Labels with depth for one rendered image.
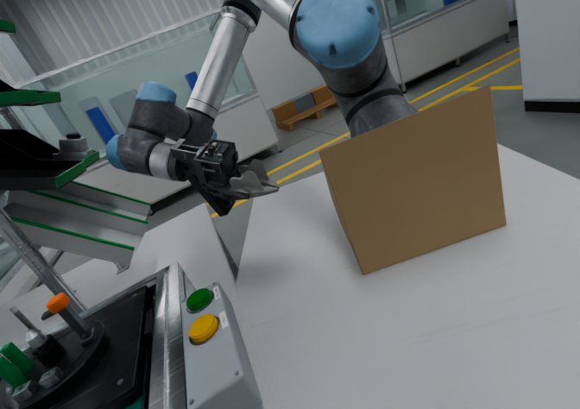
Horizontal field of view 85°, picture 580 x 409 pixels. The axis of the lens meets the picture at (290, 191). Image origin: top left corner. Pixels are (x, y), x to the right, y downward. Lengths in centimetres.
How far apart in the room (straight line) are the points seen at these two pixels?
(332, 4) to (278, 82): 890
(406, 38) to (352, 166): 507
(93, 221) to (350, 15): 70
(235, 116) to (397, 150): 403
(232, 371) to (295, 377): 12
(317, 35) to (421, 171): 26
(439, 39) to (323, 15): 542
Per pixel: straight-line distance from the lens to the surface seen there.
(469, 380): 47
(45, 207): 90
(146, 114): 72
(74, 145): 93
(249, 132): 452
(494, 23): 675
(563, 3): 323
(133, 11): 921
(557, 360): 49
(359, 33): 50
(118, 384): 52
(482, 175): 59
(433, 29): 585
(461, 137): 55
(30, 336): 60
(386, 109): 58
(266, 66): 934
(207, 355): 47
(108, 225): 88
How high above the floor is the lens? 126
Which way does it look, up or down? 23 degrees down
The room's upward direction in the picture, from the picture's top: 23 degrees counter-clockwise
